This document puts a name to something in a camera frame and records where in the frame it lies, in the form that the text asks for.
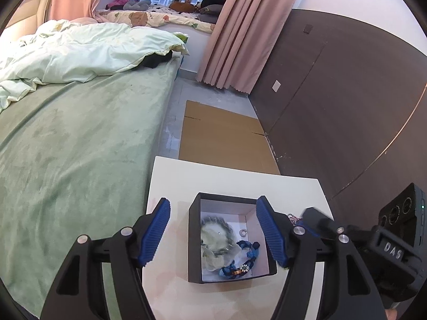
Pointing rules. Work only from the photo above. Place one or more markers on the pale green jade pendant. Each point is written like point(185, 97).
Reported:
point(218, 256)

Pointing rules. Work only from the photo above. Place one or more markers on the beige padded headboard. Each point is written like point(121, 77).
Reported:
point(30, 10)

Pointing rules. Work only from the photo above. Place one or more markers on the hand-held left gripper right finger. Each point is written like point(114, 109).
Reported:
point(270, 233)

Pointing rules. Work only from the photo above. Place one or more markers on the flat brown cardboard sheet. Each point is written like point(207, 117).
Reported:
point(220, 133)

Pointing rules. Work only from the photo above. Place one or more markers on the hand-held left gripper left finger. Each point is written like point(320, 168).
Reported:
point(155, 233)

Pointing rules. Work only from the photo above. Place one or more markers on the black cloth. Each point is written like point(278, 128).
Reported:
point(156, 60)

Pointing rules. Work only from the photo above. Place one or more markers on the dark cushion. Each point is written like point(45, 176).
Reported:
point(213, 1)

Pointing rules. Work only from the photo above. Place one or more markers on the pale green duvet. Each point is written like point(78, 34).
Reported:
point(83, 50)

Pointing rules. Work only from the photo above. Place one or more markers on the bed with green sheet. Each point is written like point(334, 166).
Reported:
point(83, 140)

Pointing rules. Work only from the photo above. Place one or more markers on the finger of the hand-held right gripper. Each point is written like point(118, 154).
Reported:
point(317, 218)

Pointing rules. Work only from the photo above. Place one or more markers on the brown plush toy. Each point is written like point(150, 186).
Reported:
point(181, 6)

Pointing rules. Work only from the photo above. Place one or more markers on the small white table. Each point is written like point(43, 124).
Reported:
point(173, 186)

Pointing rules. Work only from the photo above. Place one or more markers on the pink cloth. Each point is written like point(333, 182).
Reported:
point(116, 4)

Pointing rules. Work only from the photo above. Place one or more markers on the dark brown wardrobe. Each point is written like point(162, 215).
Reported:
point(333, 90)

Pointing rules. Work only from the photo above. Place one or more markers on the white wall switch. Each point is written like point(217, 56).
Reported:
point(276, 86)

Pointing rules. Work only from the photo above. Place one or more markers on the pink pillow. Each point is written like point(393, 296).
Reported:
point(83, 20)

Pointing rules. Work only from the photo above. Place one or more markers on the black jewelry box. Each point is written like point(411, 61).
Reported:
point(195, 240)

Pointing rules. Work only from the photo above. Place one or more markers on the grey plush toy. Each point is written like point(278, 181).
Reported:
point(138, 5)

